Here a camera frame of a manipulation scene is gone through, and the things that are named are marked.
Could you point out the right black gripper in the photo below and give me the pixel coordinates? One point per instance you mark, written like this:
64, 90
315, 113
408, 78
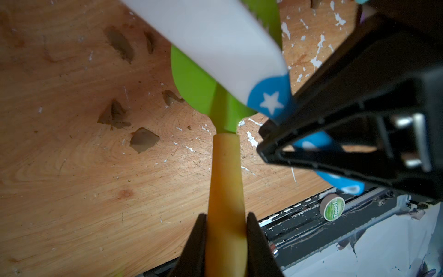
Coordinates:
373, 113

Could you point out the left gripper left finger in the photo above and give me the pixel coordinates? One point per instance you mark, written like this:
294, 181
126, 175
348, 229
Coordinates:
192, 260

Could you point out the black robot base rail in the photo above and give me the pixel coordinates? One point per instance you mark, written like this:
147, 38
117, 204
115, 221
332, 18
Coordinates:
300, 231

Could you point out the green round sticker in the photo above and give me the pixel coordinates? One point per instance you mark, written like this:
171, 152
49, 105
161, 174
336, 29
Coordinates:
331, 207

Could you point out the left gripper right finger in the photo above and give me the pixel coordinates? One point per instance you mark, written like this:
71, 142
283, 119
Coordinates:
261, 261

